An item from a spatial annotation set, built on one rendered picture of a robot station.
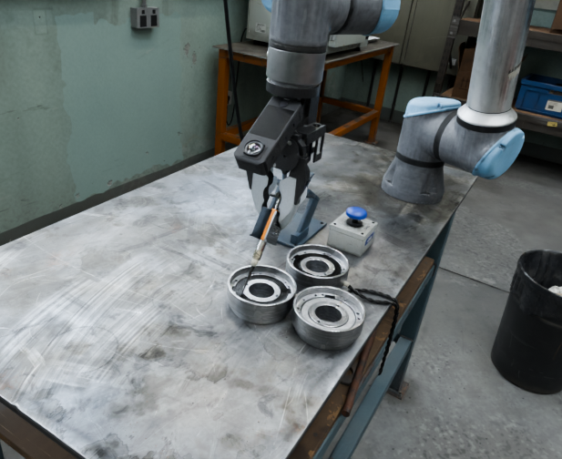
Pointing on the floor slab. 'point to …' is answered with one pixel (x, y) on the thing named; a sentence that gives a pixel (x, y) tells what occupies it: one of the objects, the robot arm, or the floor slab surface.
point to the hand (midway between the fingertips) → (270, 219)
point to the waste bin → (543, 322)
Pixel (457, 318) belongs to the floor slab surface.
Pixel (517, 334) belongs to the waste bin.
